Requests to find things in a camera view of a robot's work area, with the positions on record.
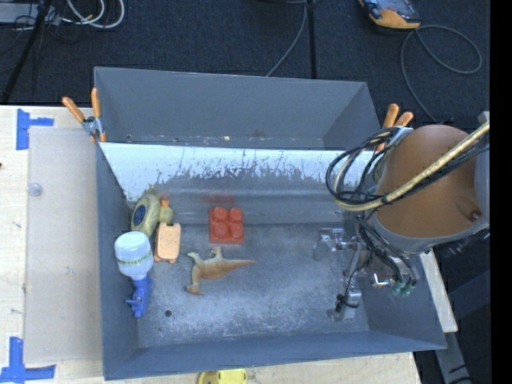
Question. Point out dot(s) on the pale orange flat block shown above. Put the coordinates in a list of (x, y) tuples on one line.
[(168, 242)]

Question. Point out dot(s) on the tan toy dinosaur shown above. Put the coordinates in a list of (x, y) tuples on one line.
[(212, 269)]

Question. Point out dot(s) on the black cylinder on white bracket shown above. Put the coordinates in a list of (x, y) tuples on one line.
[(460, 245)]

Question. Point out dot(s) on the grey metal bin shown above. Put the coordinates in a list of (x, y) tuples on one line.
[(280, 286)]

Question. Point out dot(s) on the white and blue spray bottle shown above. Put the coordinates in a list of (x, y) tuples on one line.
[(134, 254)]

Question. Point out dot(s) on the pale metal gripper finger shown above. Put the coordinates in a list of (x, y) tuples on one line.
[(338, 243), (352, 300)]

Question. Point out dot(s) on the yellow-green toy with blue disc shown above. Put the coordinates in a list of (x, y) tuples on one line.
[(145, 214)]

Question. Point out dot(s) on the red toy brick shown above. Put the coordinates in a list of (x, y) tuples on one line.
[(226, 225)]

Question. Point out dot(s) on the pale flat board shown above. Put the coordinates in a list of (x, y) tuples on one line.
[(60, 254)]

